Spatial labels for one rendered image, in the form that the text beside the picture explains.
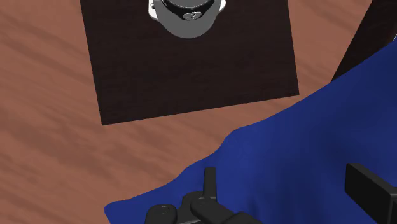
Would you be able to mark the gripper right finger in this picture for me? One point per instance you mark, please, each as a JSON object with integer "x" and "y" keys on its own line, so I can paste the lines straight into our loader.
{"x": 369, "y": 188}

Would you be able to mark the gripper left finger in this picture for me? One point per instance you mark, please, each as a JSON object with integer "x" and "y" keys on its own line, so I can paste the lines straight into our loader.
{"x": 208, "y": 198}

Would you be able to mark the blue bed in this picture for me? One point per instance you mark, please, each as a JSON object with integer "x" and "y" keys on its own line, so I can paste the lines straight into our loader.
{"x": 297, "y": 149}

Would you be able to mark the dark robot stand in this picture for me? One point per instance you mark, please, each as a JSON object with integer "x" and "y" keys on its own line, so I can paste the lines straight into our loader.
{"x": 192, "y": 74}

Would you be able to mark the dark wooden furniture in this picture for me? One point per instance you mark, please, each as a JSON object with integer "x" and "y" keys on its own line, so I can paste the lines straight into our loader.
{"x": 366, "y": 40}

